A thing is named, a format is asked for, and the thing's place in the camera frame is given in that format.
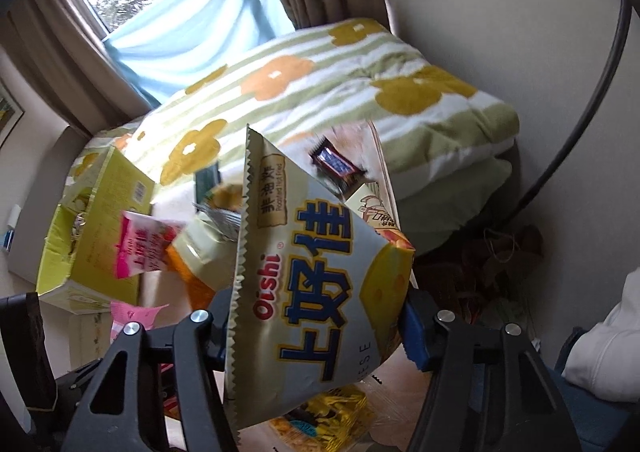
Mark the cream biscuit box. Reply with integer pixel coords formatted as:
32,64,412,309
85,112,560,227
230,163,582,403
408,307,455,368
345,182,416,253

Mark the orange cream snack bag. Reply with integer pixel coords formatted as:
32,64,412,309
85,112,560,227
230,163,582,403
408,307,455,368
167,214,241,313

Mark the cream floral blanket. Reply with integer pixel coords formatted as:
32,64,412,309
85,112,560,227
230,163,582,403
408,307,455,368
140,122,436,452

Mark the silver yellow snack bag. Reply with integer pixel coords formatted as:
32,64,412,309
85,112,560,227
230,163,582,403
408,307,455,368
195,182,246,239

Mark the white blue tube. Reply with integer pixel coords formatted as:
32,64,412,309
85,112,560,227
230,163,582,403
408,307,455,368
0,204,21,253

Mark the dark brown chocolate bar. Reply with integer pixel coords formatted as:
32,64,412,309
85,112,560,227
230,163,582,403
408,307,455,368
309,136,368,197

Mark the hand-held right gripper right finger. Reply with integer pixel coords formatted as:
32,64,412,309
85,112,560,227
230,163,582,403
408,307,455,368
402,289,583,452

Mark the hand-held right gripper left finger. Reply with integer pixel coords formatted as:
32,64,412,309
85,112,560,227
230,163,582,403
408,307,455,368
60,289,241,452

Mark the pale green bedding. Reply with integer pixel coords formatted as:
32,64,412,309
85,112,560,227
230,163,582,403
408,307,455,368
400,152,516,253

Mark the grey headboard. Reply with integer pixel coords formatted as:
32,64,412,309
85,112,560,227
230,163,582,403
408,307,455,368
7,124,101,283

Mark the pink snack packet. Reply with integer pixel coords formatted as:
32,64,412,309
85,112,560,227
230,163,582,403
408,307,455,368
110,301,169,339
114,211,186,280

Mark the yellow dark snack packet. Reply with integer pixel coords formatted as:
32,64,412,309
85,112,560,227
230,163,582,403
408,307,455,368
267,384,376,452

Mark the dark green snack bar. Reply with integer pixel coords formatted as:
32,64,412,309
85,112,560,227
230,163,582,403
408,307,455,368
192,163,223,205

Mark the dark floral bag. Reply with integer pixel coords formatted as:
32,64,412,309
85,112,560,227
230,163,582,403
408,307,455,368
415,224,546,337

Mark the black cable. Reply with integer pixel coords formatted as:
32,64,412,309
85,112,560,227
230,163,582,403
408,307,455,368
500,0,633,227

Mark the yellow-green cardboard box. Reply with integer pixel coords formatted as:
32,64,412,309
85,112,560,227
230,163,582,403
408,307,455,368
36,144,158,315

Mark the white cloth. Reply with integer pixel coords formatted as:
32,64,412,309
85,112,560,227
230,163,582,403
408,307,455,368
560,264,640,405

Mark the white yellow chip bag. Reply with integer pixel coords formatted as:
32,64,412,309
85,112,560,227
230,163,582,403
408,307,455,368
222,124,416,445

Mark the striped floral quilt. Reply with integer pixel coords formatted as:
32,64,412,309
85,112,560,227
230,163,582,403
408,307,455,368
65,18,521,253

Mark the wall poster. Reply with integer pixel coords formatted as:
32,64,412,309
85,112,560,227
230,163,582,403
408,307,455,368
0,79,25,153

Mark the light blue cloth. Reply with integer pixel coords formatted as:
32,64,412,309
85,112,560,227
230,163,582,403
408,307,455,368
102,0,296,107

